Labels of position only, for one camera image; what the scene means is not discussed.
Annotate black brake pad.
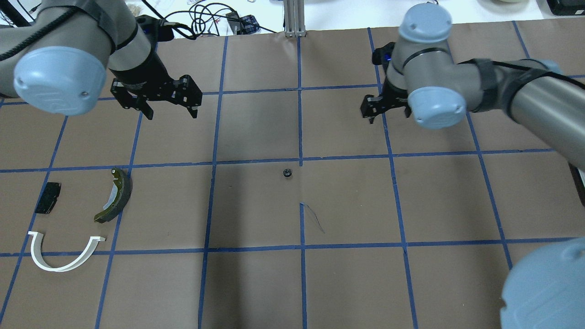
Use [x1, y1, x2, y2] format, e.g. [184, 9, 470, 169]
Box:
[35, 182, 61, 214]

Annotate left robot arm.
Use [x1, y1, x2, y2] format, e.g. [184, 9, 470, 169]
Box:
[0, 0, 203, 120]

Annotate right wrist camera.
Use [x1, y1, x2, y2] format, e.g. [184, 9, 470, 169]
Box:
[371, 42, 396, 68]

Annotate aluminium frame post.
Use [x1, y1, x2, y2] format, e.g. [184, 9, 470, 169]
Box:
[282, 0, 307, 38]

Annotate black box with label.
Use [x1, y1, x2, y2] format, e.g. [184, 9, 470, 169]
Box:
[547, 0, 585, 16]

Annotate tangled black cables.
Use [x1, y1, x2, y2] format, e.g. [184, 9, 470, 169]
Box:
[165, 2, 261, 38]

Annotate white curved plastic part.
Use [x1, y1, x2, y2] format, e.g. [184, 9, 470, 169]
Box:
[27, 231, 106, 273]

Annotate green brake shoe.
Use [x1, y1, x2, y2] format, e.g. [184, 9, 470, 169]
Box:
[94, 167, 133, 223]

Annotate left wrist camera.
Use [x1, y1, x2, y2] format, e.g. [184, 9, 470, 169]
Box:
[135, 15, 174, 44]

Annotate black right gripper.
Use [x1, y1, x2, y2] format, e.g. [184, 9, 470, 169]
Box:
[360, 78, 411, 124]

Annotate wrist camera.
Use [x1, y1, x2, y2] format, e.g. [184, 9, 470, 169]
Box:
[371, 42, 396, 68]
[135, 15, 174, 44]

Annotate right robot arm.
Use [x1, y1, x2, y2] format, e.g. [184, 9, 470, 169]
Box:
[360, 3, 585, 329]

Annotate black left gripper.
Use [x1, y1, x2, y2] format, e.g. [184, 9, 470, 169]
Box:
[110, 58, 203, 120]

